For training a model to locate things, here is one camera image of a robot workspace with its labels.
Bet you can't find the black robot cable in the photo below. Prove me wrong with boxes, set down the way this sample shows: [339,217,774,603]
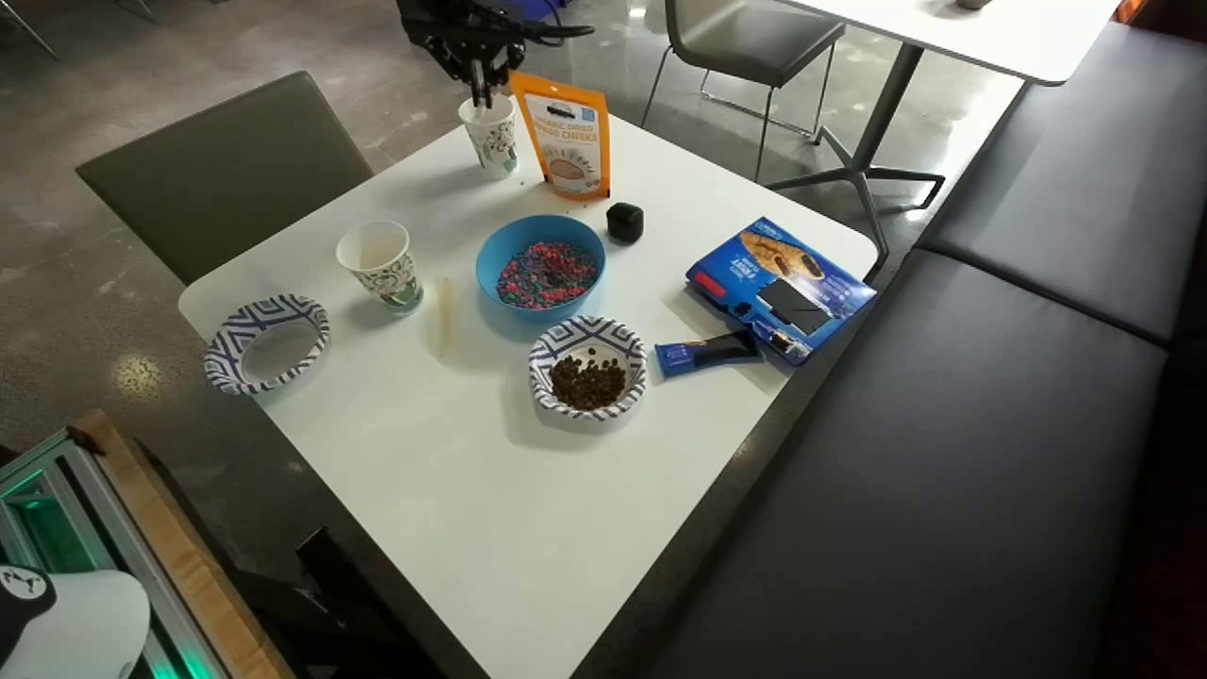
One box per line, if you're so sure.
[500,14,597,50]

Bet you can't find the brown food pieces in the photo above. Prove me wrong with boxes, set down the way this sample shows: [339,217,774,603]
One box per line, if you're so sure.
[546,351,630,412]

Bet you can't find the red green blue pebbles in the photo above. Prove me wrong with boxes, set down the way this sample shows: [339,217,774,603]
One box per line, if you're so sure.
[495,244,598,314]

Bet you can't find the empty blue patterned paper bowl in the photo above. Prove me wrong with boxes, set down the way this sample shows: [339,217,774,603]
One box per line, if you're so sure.
[200,292,336,400]

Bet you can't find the cream plastic knife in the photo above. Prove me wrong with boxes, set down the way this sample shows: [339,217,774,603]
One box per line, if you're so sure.
[431,274,460,363]

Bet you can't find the grey padded chair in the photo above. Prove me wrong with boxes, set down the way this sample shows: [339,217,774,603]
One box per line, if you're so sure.
[72,69,376,285]

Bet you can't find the floral paper cup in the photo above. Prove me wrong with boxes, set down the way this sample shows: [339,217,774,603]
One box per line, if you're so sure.
[336,217,427,317]
[453,89,524,181]

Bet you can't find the white cap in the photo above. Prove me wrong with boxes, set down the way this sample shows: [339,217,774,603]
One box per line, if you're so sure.
[0,562,153,679]

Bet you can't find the white side table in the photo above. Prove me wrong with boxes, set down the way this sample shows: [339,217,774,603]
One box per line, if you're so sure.
[767,0,1123,260]

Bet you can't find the aluminium frame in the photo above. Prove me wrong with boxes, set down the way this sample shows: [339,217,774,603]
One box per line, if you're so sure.
[0,427,231,679]

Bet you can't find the blue patterned bowl with food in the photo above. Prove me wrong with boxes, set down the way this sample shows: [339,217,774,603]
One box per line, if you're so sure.
[524,314,654,427]

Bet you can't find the blue plastic bowl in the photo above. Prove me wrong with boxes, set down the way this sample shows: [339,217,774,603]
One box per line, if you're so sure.
[471,211,612,338]

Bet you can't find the wooden ledge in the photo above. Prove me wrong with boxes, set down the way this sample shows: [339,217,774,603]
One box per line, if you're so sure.
[69,409,298,679]

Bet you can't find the orange snack pouch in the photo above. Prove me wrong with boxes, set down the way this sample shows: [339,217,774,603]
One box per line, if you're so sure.
[505,69,613,204]

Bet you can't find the small black object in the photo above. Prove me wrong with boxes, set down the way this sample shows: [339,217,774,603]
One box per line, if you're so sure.
[602,199,650,249]

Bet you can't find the blue cardboard box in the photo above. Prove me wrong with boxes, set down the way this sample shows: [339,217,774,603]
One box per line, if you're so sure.
[684,215,884,370]

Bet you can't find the black seat metal chair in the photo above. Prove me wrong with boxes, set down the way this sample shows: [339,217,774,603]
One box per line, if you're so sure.
[636,0,847,186]

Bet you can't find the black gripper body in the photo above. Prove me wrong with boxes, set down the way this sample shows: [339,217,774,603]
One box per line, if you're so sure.
[398,0,530,69]

